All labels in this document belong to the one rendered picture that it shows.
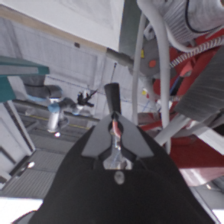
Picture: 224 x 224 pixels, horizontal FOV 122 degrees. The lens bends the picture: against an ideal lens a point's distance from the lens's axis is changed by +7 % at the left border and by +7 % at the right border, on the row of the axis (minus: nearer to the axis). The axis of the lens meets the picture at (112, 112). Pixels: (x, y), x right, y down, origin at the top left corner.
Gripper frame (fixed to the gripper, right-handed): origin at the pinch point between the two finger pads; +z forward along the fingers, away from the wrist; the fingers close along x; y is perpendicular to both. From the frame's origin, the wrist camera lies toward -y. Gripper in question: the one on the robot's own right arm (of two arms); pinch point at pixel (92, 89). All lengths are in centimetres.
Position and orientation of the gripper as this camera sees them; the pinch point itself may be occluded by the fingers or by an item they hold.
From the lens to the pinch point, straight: 59.1
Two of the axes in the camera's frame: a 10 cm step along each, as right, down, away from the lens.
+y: -6.6, -7.5, 0.2
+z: 6.5, -5.9, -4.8
